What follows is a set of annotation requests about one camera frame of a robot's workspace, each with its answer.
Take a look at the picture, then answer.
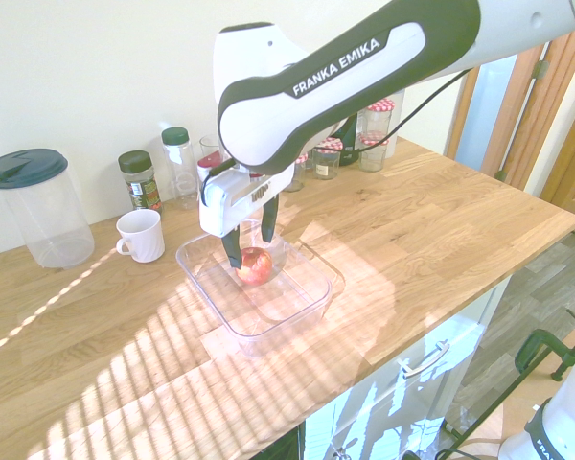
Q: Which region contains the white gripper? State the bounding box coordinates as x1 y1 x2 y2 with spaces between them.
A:
198 162 298 271

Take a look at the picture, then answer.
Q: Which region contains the red apple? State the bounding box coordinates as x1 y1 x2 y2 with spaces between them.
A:
234 246 274 288

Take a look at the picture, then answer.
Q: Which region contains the clear rectangular plastic container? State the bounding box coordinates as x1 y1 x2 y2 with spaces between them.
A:
175 218 334 359

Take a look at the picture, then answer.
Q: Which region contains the glass jar red checked lid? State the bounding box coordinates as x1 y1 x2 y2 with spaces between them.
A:
356 131 390 173
283 152 310 193
310 137 343 181

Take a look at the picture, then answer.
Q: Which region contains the clear bottle green cap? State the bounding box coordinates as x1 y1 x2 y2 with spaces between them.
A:
160 126 201 211

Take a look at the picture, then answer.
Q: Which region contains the tall clear drinking glass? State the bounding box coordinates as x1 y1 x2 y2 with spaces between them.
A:
199 133 224 169

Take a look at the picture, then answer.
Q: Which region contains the white ceramic mug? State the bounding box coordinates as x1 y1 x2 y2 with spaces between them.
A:
115 208 167 264

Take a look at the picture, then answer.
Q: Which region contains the spice jar dark lid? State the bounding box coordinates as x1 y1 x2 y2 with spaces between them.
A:
117 149 164 215

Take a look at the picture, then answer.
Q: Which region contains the black Vega Sport tub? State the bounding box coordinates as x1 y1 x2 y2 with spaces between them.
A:
337 114 361 168

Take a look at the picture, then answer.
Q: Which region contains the tall jar red checked lid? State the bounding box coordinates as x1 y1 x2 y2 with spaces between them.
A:
362 98 396 141

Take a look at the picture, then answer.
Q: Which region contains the tall clear glass jar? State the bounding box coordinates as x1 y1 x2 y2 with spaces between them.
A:
387 88 407 159

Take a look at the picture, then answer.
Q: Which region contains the large clear canister dark lid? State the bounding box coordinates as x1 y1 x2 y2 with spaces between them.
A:
0 147 96 269

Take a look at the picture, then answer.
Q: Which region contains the black appliance front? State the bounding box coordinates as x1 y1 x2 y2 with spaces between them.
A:
251 424 304 460

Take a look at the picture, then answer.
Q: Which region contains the white cabinet with drawer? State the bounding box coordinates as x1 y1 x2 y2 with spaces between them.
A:
301 277 514 460

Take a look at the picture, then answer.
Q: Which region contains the black screw clamp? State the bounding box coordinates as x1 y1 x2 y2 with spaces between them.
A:
515 309 575 382

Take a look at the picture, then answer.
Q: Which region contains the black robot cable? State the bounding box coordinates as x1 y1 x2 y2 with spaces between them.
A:
200 69 473 205

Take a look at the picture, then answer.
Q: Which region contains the metal drawer handle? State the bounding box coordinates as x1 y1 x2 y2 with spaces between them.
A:
396 338 450 380

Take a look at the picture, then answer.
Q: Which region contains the black metal frame bar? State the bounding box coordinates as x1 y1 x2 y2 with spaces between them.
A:
433 330 575 460

